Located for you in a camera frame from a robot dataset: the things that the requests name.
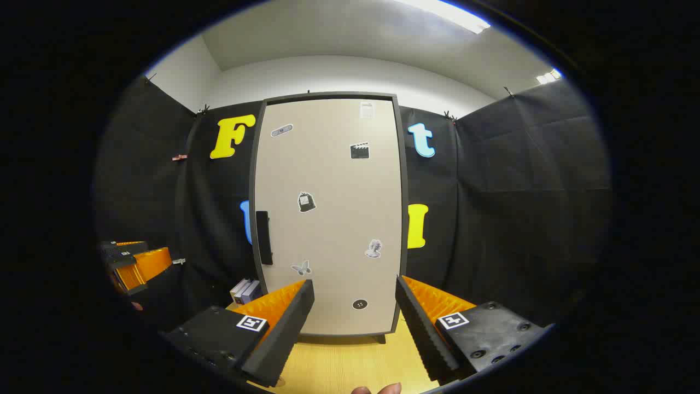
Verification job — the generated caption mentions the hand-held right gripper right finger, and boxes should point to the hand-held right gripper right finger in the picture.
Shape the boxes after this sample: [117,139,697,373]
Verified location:
[395,275,550,384]

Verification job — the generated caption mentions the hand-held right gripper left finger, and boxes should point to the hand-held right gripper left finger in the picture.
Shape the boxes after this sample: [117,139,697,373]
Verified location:
[164,279,316,388]

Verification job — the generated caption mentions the black door handle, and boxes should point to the black door handle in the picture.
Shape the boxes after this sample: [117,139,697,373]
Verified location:
[256,211,273,265]

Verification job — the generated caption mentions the dark grey cabinet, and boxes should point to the dark grey cabinet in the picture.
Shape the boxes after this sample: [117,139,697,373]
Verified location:
[248,91,411,344]

